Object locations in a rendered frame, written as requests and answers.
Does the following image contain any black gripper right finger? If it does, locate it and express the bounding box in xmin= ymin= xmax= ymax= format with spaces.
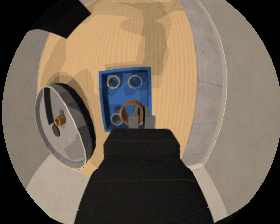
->
xmin=143 ymin=106 xmax=156 ymax=129

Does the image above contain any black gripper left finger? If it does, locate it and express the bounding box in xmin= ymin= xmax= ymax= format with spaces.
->
xmin=128 ymin=106 xmax=140 ymax=129

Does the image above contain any blue rectangular crate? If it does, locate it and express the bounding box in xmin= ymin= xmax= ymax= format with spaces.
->
xmin=99 ymin=67 xmax=152 ymax=132

